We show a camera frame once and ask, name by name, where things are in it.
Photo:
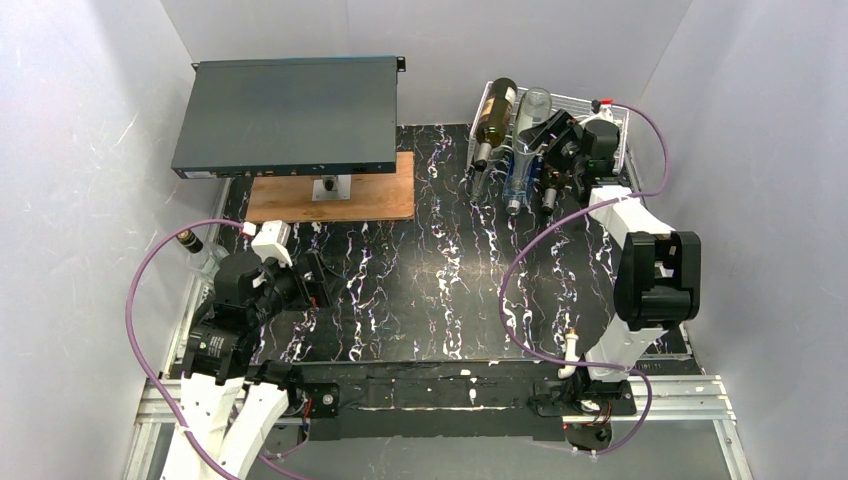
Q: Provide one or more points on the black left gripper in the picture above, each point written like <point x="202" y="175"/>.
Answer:
<point x="313" y="283"/>

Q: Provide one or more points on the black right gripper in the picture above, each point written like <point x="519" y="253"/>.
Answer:
<point x="556" y="137"/>

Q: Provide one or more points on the dark green bottle silver neck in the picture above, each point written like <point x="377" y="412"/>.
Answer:
<point x="550" y="183"/>

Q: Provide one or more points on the blue rectangular glass bottle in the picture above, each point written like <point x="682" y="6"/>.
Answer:
<point x="515" y="186"/>

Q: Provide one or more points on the dark wine bottle white label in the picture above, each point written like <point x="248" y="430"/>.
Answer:
<point x="495" y="115"/>

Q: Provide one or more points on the clear glass bottle gold label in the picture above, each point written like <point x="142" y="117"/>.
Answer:
<point x="482" y="166"/>

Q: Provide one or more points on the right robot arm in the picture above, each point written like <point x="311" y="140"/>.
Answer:
<point x="657" y="285"/>

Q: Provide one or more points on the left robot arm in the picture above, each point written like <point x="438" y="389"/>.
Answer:
<point x="229" y="407"/>

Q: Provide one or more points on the clear bottle black cap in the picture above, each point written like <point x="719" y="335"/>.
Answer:
<point x="203" y="258"/>

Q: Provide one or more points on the wooden board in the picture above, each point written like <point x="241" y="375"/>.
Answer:
<point x="374" y="197"/>

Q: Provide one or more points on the white plastic peg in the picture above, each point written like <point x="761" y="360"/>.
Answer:
<point x="570" y="355"/>

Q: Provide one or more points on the white wire wine rack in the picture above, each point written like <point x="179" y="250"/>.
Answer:
<point x="532" y="107"/>

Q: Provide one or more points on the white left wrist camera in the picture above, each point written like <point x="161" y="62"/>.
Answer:
<point x="268" y="241"/>

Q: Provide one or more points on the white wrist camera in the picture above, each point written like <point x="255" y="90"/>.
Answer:
<point x="601" y="109"/>
<point x="268" y="241"/>

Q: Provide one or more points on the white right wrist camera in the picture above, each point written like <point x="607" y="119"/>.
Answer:
<point x="601" y="109"/>

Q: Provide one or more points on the metal stand post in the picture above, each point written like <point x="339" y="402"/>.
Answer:
<point x="332" y="188"/>

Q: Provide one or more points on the grey network switch box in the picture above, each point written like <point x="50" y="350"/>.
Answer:
<point x="309" y="117"/>

